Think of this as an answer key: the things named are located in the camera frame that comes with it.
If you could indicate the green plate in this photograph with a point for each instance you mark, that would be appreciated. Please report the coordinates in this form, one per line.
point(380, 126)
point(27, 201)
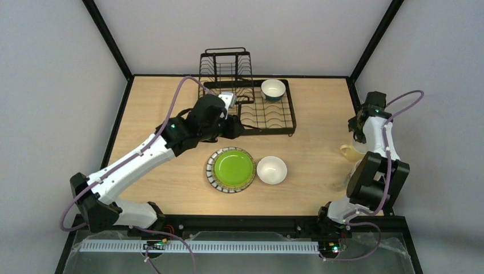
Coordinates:
point(234, 168)

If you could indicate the beige mug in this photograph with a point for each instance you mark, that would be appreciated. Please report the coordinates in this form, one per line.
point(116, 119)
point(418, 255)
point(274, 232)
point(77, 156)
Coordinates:
point(351, 180)

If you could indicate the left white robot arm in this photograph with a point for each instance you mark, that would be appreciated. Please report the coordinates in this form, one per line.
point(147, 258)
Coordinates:
point(97, 195)

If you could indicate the blue striped white plate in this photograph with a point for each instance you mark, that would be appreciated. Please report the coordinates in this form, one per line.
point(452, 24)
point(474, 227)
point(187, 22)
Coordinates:
point(210, 175)

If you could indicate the black wire dish rack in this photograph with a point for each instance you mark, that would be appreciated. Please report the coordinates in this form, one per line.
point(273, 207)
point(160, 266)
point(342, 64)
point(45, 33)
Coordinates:
point(229, 70)

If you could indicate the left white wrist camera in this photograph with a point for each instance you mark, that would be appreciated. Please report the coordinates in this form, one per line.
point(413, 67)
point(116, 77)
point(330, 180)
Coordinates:
point(229, 100)

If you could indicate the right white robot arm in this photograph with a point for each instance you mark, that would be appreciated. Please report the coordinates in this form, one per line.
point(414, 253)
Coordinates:
point(378, 177)

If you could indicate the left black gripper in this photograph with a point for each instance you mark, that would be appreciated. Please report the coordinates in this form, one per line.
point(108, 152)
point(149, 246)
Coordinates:
point(234, 126)

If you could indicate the plain white bowl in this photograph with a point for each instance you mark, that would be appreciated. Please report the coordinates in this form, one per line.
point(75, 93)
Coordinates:
point(271, 170)

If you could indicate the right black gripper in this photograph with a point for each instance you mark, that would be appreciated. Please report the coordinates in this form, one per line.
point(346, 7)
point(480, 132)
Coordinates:
point(355, 126)

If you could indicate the yellow mug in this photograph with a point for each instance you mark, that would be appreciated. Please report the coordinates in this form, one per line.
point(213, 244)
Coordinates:
point(354, 150)

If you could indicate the teal patterned white bowl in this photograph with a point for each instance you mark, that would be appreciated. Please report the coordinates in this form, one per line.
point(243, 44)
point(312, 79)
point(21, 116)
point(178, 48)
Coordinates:
point(273, 90)

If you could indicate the white slotted cable duct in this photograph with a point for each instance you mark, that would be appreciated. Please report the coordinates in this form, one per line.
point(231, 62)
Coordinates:
point(244, 247)

